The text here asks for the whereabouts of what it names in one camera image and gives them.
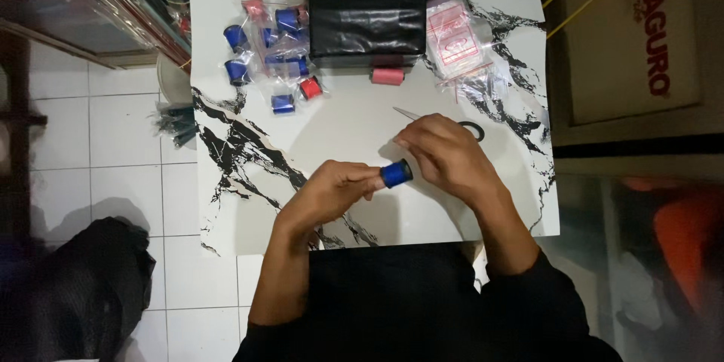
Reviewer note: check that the person's right hand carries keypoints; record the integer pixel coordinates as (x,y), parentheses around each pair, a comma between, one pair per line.
(452,158)

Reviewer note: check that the person's left hand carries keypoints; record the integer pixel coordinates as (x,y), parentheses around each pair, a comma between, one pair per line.
(322,192)

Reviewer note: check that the blue thread spool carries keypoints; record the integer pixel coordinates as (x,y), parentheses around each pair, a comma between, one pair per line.
(396,174)

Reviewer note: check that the empty clear plastic bag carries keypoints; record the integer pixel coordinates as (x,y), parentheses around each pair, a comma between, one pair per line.
(481,86)

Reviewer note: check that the pink thread spool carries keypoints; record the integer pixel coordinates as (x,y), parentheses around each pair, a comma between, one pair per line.
(388,76)

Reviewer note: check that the red bagged spool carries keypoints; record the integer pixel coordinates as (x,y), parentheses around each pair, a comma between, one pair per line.
(310,88)

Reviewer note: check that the stack of red-printed clear bags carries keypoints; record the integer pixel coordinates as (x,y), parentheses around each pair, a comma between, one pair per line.
(455,39)

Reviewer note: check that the person's black shirt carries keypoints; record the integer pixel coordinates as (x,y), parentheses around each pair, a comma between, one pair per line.
(407,305)

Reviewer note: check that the dark bundle of rod parts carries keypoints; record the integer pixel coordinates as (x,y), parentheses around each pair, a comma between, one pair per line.
(175,124)

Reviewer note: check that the black box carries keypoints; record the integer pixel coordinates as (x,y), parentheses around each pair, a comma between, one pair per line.
(367,11)

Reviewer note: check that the pile of bagged blue spools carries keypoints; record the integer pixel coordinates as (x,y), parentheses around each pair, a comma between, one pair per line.
(288,20)

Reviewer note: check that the white round stool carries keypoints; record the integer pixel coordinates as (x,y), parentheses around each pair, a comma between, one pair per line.
(172,82)

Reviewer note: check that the pink bagged spool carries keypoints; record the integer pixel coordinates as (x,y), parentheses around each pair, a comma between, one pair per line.
(254,9)

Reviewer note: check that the beige board with red print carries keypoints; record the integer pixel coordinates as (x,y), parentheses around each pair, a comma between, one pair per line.
(633,45)

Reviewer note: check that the orange object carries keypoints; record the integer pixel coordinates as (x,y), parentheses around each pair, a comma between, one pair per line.
(687,237)

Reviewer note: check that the bundle of plastic-wrapped rods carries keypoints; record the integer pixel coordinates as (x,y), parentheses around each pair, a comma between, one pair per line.
(147,5)

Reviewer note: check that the black cloth bag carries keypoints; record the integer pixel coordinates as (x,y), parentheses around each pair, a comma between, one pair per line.
(79,294)

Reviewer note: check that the wooden shelf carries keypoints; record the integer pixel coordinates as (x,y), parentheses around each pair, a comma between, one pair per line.
(62,39)

